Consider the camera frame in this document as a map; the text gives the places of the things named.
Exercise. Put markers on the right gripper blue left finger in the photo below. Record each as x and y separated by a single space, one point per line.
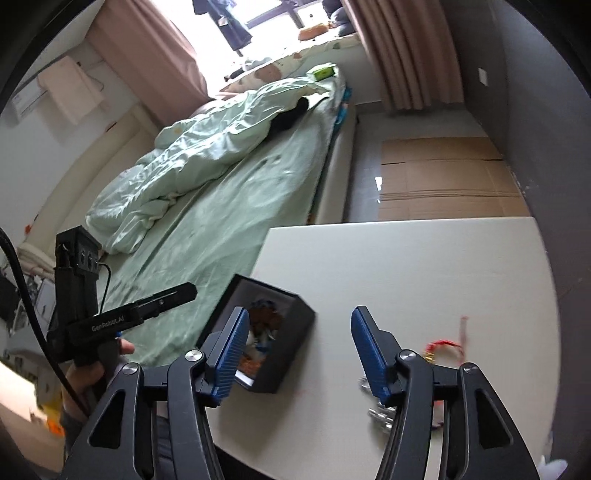
226 353

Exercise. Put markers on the white leather ottoman table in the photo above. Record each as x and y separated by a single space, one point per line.
485 280

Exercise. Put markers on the black square jewelry box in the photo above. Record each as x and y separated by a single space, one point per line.
279 322

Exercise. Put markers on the white wall air conditioner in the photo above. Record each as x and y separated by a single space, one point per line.
26 100

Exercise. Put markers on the beige hanging towel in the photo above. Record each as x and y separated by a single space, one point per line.
71 89

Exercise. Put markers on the green bed with mattress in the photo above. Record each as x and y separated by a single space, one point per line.
217 230

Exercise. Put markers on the right pink curtain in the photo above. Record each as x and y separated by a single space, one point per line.
410 45

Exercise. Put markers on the green tissue box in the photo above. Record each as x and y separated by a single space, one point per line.
321 72

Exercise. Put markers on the orange plush toy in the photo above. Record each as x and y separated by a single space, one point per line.
308 33

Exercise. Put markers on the pink curtain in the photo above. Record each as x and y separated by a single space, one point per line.
151 56
410 45

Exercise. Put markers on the left pink curtain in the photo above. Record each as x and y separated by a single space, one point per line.
151 56

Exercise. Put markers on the beige padded headboard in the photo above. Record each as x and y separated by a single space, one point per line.
115 151

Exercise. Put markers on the person's left hand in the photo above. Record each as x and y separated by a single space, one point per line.
77 397

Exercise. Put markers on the white wall socket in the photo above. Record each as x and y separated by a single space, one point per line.
483 76

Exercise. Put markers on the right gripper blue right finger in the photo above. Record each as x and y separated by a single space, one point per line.
378 351

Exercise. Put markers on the dark hanging clothes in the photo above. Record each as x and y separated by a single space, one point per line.
234 32

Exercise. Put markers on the light green crumpled duvet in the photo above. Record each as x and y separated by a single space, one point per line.
188 154

